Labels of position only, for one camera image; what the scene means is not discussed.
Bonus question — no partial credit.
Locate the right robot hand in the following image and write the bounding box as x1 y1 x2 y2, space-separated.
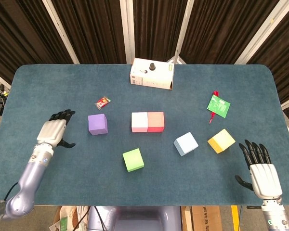
235 139 284 200

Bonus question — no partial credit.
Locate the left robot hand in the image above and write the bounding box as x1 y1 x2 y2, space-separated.
36 109 77 149

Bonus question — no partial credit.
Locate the purple foam cube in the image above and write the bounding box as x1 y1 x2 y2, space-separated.
88 114 109 136

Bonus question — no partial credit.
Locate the yellow foam cube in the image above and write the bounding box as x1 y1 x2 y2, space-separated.
207 128 236 154

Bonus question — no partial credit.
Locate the red foam cube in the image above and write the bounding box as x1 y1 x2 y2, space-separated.
147 111 165 133

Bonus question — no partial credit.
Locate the yellow strip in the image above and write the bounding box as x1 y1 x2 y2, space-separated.
231 205 239 231

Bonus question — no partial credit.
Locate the red candy wrapper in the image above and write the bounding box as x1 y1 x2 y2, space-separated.
94 96 111 110

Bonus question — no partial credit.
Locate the brown cardboard box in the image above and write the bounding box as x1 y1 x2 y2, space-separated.
190 205 223 231

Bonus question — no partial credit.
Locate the teal felt table cover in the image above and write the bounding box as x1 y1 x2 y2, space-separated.
0 64 289 207

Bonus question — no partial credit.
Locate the small red ribbon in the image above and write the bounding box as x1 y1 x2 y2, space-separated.
209 90 219 124

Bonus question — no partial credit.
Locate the green foam cube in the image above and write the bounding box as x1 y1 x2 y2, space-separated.
122 148 145 173

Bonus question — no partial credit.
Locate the green sachet packet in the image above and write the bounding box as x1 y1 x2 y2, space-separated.
207 94 231 118

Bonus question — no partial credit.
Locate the light blue foam cube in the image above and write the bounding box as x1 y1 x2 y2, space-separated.
173 131 199 157

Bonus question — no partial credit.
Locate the wooden plank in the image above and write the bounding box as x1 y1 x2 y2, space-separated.
181 205 193 231

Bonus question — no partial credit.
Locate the pink foam cube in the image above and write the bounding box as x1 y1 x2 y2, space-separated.
131 112 149 133

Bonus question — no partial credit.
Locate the white paper bag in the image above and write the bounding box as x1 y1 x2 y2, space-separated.
49 205 90 231

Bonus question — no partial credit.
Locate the white cardboard box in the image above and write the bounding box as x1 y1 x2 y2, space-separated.
130 58 175 90

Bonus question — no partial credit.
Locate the grey robot torso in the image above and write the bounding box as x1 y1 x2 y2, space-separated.
86 205 184 231

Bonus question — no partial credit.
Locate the white tripod stand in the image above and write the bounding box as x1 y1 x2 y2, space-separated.
166 49 186 65

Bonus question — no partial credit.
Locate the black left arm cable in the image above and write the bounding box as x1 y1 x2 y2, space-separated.
3 181 19 202

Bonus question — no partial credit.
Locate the black torso cable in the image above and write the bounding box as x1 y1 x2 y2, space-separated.
93 205 105 231

